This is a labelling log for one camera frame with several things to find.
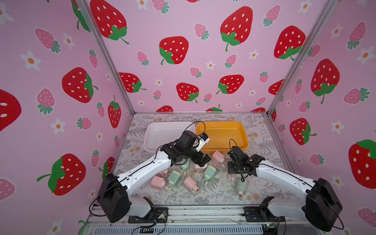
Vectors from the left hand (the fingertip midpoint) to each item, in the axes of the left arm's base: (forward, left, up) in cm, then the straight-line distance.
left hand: (205, 153), depth 77 cm
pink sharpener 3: (-6, -17, -17) cm, 25 cm away
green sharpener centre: (-6, -2, -12) cm, 14 cm away
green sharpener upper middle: (-3, +12, -13) cm, 18 cm away
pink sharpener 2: (-12, +26, -12) cm, 31 cm away
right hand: (-1, -18, -12) cm, 22 cm away
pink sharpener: (-7, +24, -12) cm, 28 cm away
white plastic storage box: (+26, +34, -17) cm, 46 cm away
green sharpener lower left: (-10, +17, -12) cm, 23 cm away
